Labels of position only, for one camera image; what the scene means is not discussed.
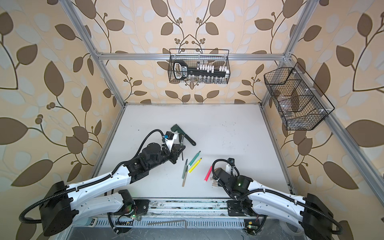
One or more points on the black wire basket right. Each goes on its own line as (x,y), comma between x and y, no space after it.
(300,101)

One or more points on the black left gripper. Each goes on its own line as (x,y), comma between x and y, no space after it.
(174,154)

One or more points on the black socket set holder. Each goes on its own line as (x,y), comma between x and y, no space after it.
(198,71)

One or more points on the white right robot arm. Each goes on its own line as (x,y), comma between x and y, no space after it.
(308,214)

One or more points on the black wire basket centre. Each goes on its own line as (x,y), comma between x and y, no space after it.
(217,57)

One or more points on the green pipe wrench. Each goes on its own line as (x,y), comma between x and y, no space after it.
(176,128)

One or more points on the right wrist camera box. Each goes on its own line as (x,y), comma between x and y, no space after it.
(230,167)

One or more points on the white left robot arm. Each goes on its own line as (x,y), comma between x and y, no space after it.
(66,204)

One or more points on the yellow highlighter pen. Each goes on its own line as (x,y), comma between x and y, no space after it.
(194,166)

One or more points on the aluminium frame rail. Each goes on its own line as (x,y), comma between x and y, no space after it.
(372,177)

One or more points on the green highlighter pen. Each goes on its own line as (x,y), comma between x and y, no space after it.
(194,158)

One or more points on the grey green fountain pen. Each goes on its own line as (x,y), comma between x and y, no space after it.
(184,168)

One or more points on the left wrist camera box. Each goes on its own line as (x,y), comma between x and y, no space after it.
(169,139)

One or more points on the pink highlighter pen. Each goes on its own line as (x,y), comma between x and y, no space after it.
(208,174)

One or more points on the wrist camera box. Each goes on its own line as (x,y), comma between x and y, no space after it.
(230,167)
(169,139)

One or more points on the black wire basket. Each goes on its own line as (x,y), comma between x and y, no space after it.
(300,101)
(217,57)

